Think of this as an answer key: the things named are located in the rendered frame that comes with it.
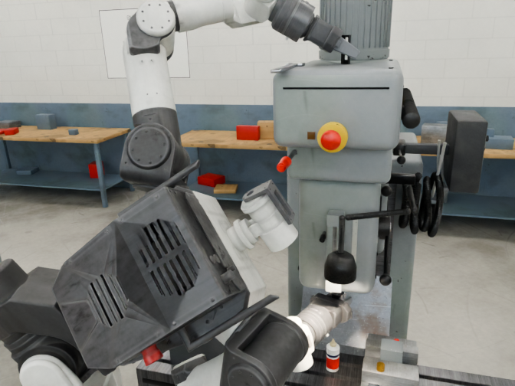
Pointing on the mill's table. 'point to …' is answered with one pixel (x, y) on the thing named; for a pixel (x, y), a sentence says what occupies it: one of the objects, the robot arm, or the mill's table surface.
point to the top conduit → (409, 110)
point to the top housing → (339, 103)
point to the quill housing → (358, 249)
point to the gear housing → (341, 165)
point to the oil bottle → (332, 356)
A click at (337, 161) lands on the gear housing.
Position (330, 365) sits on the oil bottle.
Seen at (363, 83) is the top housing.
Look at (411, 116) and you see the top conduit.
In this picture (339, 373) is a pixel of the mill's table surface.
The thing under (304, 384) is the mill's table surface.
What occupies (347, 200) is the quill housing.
